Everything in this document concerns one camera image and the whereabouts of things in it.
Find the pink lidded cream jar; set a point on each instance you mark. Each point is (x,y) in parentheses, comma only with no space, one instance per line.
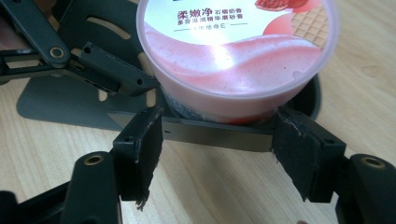
(233,77)

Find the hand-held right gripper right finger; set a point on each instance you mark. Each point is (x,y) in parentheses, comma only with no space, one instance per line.
(308,155)

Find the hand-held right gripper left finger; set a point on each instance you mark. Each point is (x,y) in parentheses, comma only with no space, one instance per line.
(140,155)

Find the black slotted corner shelf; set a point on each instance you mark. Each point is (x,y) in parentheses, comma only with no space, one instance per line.
(202,133)

